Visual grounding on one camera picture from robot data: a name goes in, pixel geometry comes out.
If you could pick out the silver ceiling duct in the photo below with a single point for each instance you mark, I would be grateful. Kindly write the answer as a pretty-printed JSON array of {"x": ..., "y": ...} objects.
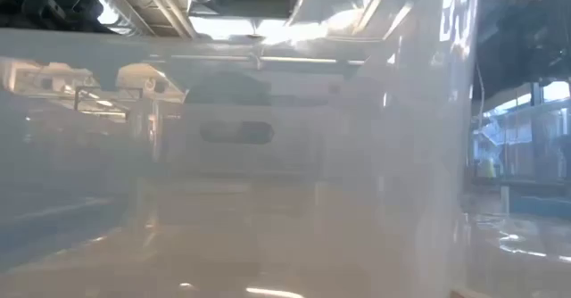
[{"x": 129, "y": 12}]

